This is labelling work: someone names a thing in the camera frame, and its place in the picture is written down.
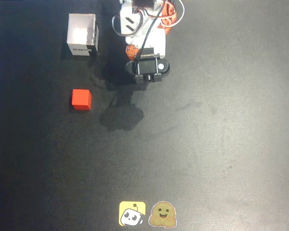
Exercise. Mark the black table mat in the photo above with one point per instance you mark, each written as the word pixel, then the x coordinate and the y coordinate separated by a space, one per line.
pixel 219 125

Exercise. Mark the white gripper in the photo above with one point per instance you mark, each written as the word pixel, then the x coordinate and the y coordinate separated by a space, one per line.
pixel 152 43

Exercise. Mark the yellow robot face sticker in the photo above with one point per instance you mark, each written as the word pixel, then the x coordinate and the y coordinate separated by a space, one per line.
pixel 132 213

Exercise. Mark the white cardboard box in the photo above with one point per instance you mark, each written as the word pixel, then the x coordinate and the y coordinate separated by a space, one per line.
pixel 83 36

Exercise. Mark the red cube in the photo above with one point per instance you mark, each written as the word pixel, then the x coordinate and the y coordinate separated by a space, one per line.
pixel 81 99

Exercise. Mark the black webcam on gripper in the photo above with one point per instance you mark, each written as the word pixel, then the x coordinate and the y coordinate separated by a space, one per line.
pixel 148 66

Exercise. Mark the orange and white robot arm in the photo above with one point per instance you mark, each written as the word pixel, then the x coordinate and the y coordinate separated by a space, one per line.
pixel 132 21

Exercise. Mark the hugging face emoji sticker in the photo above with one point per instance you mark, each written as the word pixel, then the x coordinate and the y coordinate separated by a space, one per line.
pixel 162 214

